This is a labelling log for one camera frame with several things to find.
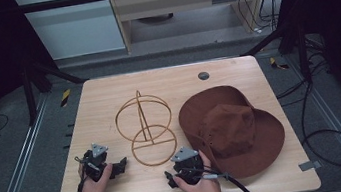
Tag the brown wide-brim hat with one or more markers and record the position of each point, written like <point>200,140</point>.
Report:
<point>234,130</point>

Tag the grey tape piece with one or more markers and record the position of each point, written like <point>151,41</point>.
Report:
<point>310,165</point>

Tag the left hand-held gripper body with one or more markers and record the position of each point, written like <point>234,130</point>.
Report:
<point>95,160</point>

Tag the white cabinet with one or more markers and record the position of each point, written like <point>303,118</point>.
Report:
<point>75,32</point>

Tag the yellow black striped tape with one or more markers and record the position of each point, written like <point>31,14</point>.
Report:
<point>65,97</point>
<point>277,64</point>

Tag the light wooden desk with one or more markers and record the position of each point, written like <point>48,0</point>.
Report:
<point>179,2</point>

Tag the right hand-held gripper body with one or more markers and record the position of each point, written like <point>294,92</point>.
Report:
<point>187,169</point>

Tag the black metal stand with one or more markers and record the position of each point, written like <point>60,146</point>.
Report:
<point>299,47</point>
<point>31,92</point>

